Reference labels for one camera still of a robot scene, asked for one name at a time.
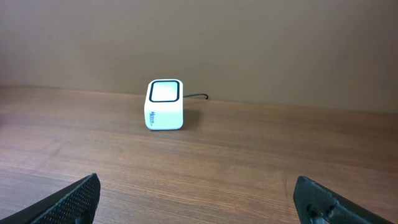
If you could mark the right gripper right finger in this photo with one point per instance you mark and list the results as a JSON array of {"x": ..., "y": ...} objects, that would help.
[{"x": 315, "y": 203}]

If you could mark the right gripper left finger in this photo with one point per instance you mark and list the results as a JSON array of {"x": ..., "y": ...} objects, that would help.
[{"x": 74, "y": 204}]

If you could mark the white barcode scanner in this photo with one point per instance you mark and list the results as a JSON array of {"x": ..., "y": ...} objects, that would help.
[{"x": 163, "y": 107}]

